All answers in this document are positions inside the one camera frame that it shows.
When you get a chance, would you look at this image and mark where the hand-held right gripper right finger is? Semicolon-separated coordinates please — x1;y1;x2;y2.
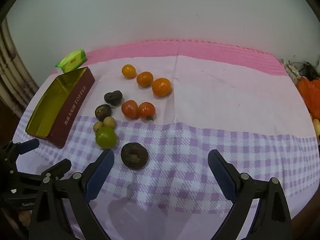
207;149;293;240

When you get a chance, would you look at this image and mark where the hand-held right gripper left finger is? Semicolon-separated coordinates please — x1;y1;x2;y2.
28;149;115;240

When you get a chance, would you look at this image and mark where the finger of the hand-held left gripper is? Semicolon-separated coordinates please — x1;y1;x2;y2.
16;158;72;180
0;138;40;174

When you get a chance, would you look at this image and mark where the large dark brown fruit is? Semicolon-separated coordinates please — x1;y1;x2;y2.
121;142;149;170

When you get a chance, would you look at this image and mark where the green round fruit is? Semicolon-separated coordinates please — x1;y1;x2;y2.
95;127;117;149

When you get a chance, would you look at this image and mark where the dark red tin box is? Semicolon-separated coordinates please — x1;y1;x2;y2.
25;67;95;149

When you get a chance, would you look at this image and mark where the small dark brown fruit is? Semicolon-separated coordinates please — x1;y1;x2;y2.
95;104;112;121
104;90;123;106

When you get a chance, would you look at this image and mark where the red tomato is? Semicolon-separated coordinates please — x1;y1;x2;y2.
138;102;156;121
121;100;139;120

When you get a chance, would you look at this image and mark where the medium orange mandarin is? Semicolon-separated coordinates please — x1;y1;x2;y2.
136;71;154;88

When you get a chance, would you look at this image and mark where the large orange mandarin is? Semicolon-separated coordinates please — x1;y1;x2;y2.
152;78;172;97

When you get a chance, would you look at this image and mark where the small orange mandarin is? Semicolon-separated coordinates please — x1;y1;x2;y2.
122;64;137;79

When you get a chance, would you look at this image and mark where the pink and purple checked tablecloth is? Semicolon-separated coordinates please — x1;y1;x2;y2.
14;39;320;240

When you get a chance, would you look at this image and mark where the beige patterned curtain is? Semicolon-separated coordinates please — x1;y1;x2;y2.
0;17;40;120

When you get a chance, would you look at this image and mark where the green tissue pack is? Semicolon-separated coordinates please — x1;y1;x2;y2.
55;49;88;73

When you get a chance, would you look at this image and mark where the orange plastic bag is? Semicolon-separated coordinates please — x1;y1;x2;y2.
296;77;320;119

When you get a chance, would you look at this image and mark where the pale crumpled packaging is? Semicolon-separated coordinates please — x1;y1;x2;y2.
282;59;302;80

